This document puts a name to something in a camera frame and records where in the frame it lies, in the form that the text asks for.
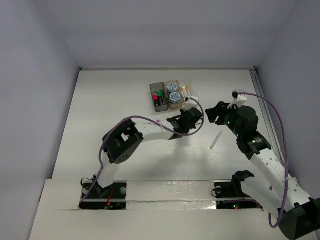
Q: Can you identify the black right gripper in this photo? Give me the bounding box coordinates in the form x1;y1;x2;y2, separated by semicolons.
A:
205;101;243;138

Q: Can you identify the pale yellow white marker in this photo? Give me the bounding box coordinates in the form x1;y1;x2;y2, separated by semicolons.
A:
210;130;223;150

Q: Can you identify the blue-lidded round jar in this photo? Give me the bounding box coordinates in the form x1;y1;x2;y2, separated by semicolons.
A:
166;82;179;94
169;92;182;104

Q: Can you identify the black pink highlighter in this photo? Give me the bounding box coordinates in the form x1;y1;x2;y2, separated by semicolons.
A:
152;94;159;108

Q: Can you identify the black green highlighter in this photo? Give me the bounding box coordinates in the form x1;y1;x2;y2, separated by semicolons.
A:
157;91;165;106

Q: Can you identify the long yellow-capped white marker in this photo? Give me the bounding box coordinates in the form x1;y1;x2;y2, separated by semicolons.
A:
185;86;191;97

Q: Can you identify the orange-capped white marker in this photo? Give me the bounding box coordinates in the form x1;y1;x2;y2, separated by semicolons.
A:
180;87;186;100

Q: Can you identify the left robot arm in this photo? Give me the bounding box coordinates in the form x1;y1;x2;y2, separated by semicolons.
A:
90;107;204;198

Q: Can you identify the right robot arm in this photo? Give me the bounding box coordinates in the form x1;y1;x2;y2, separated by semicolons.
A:
205;101;320;240

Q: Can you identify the clear plastic bin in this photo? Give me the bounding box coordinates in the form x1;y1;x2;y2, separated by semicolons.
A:
177;78;198;102

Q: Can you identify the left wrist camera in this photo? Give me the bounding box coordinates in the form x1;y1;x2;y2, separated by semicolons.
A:
183;96;199;111

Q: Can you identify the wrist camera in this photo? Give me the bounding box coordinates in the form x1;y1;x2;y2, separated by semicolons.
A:
183;96;199;111
229;89;248;108

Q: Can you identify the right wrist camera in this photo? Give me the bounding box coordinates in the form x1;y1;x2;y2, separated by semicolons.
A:
229;89;248;108

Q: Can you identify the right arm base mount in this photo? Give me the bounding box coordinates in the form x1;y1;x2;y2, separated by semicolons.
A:
210;181;262;210

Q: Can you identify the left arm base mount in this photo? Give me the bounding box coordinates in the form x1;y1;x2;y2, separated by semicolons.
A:
78;181;127;210

